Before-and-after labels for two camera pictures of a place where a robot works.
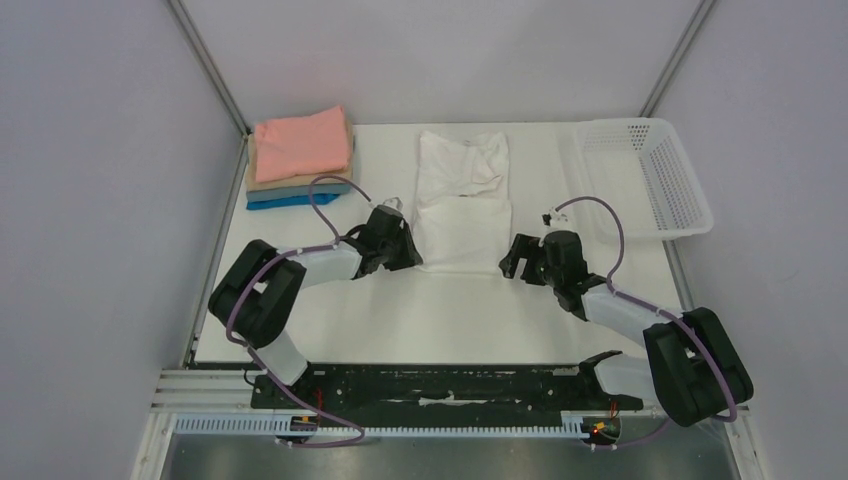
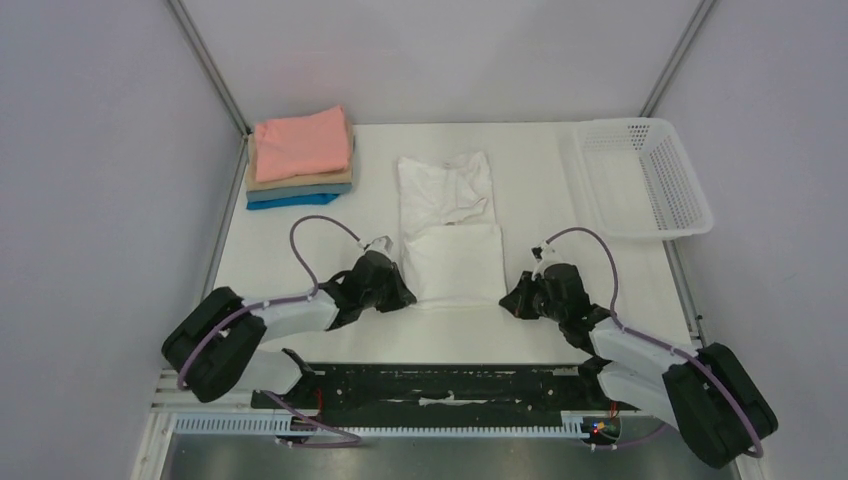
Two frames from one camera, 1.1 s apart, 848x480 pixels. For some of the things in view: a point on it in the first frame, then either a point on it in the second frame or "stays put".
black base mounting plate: [440, 396] stays put
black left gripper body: [398, 253] → [389, 296]
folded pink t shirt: [305, 145] stays put
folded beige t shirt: [296, 180] stays put
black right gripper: [530, 254] → [521, 297]
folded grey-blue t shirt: [340, 189] stays put
